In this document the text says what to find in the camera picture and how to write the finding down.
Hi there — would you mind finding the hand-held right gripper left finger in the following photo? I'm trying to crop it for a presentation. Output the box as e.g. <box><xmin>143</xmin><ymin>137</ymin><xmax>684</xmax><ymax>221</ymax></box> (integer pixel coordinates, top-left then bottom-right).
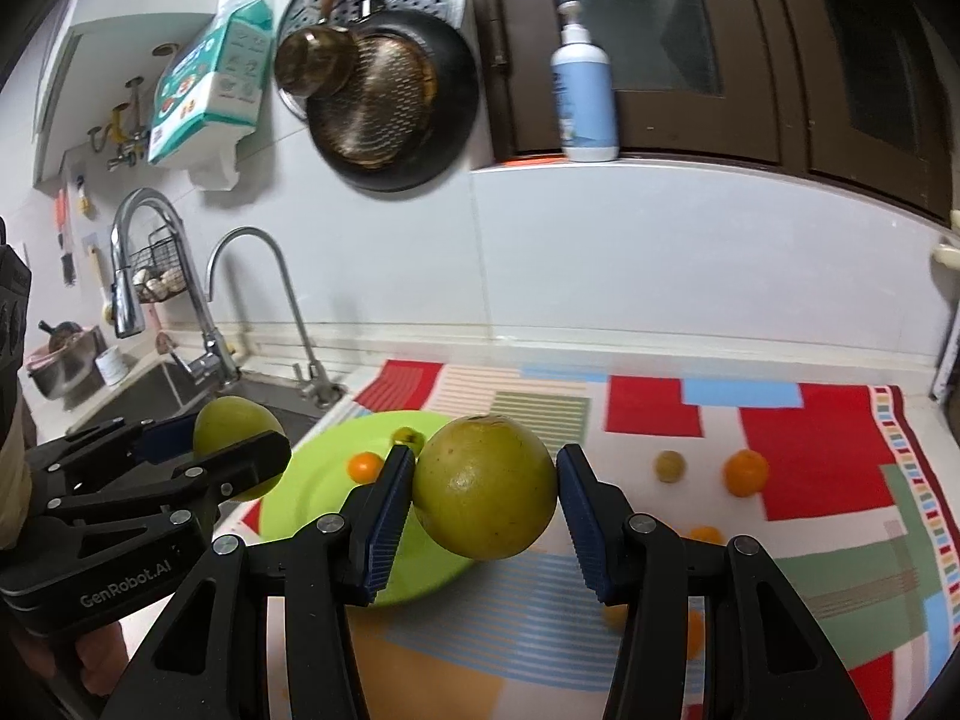
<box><xmin>97</xmin><ymin>444</ymin><xmax>417</xmax><ymax>720</ymax></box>

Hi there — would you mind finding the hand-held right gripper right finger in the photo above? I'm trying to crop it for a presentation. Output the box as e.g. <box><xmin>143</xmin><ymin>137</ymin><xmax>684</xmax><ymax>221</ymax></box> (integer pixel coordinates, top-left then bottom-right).
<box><xmin>556</xmin><ymin>442</ymin><xmax>875</xmax><ymax>720</ymax></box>

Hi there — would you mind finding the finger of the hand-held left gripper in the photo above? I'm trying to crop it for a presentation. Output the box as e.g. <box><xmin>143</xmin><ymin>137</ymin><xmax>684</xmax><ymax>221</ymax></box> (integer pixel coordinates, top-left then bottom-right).
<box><xmin>34</xmin><ymin>431</ymin><xmax>292</xmax><ymax>537</ymax></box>
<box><xmin>22</xmin><ymin>414</ymin><xmax>207</xmax><ymax>496</ymax></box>

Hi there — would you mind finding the green pear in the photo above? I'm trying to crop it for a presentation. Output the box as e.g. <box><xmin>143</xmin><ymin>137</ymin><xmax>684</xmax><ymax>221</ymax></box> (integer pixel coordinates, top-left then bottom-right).
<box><xmin>193</xmin><ymin>396</ymin><xmax>287</xmax><ymax>503</ymax></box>

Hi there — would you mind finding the green plate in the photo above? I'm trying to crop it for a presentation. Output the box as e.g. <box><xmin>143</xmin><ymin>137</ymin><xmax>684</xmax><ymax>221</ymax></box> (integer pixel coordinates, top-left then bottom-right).
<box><xmin>259</xmin><ymin>411</ymin><xmax>496</xmax><ymax>610</ymax></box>

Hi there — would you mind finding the round yellow-green pear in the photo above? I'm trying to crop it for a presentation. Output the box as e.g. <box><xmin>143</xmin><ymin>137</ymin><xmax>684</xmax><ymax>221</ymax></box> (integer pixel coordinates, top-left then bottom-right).
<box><xmin>412</xmin><ymin>414</ymin><xmax>560</xmax><ymax>561</ymax></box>

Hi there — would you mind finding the person's left hand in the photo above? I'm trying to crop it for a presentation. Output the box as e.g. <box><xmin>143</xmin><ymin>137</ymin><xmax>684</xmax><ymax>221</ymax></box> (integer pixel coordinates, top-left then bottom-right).
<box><xmin>7</xmin><ymin>611</ymin><xmax>132</xmax><ymax>702</ymax></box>

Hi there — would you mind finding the steel sink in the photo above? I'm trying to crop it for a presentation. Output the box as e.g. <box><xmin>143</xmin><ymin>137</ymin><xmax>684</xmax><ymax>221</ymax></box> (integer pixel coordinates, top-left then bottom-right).
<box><xmin>67</xmin><ymin>356</ymin><xmax>350</xmax><ymax>458</ymax></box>

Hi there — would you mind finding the white cup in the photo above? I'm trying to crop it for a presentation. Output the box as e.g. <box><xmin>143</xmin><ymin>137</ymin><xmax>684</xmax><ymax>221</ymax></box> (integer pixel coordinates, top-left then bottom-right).
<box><xmin>95</xmin><ymin>347</ymin><xmax>136</xmax><ymax>387</ymax></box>

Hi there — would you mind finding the cooking pot with lid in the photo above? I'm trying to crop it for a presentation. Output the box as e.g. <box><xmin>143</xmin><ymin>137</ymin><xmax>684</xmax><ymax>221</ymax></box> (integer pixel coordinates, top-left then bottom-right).
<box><xmin>26</xmin><ymin>321</ymin><xmax>106</xmax><ymax>400</ymax></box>

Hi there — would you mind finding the chrome pull-out faucet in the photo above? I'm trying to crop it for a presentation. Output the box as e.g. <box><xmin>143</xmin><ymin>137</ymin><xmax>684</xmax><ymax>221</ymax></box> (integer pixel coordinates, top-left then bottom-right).
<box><xmin>109</xmin><ymin>187</ymin><xmax>241</xmax><ymax>385</ymax></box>

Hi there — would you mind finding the thin gooseneck faucet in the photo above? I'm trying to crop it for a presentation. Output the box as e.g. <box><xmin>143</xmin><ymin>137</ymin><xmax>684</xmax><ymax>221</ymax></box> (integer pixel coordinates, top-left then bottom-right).
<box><xmin>206</xmin><ymin>227</ymin><xmax>347</xmax><ymax>407</ymax></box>

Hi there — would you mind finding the colourful patchwork mat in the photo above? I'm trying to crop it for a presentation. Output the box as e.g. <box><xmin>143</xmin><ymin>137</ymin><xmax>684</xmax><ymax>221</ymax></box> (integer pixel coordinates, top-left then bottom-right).
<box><xmin>217</xmin><ymin>358</ymin><xmax>950</xmax><ymax>720</ymax></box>

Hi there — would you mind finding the tissue pack in bag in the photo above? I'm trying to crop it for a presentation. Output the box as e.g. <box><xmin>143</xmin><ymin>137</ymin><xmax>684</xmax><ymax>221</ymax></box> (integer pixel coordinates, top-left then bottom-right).
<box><xmin>146</xmin><ymin>0</ymin><xmax>275</xmax><ymax>192</ymax></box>

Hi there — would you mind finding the black frying pan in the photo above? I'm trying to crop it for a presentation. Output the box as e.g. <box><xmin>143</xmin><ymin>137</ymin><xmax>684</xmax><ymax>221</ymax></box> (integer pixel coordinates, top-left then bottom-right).
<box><xmin>304</xmin><ymin>0</ymin><xmax>481</xmax><ymax>193</ymax></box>

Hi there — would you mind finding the white pump bottle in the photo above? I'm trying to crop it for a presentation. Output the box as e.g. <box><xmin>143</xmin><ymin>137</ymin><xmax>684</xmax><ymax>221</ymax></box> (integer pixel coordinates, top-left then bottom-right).
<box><xmin>551</xmin><ymin>0</ymin><xmax>620</xmax><ymax>163</ymax></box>

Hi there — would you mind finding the white plastic fitting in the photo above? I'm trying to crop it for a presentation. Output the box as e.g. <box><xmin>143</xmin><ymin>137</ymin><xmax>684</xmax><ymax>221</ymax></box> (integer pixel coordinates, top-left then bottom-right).
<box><xmin>930</xmin><ymin>206</ymin><xmax>960</xmax><ymax>275</ymax></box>

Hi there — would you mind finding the black wire basket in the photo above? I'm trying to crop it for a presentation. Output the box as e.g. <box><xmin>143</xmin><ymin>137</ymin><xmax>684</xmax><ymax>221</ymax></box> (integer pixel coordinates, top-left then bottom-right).
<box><xmin>131</xmin><ymin>229</ymin><xmax>188</xmax><ymax>305</ymax></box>

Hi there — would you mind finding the metal wall hook rack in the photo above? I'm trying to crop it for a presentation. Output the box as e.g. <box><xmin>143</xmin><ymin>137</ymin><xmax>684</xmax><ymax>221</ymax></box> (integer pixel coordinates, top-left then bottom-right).
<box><xmin>86</xmin><ymin>79</ymin><xmax>151</xmax><ymax>170</ymax></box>

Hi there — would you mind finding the brown window frame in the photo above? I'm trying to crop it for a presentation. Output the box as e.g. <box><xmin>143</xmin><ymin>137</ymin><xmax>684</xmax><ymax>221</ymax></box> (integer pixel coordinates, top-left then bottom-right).
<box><xmin>465</xmin><ymin>0</ymin><xmax>960</xmax><ymax>222</ymax></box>

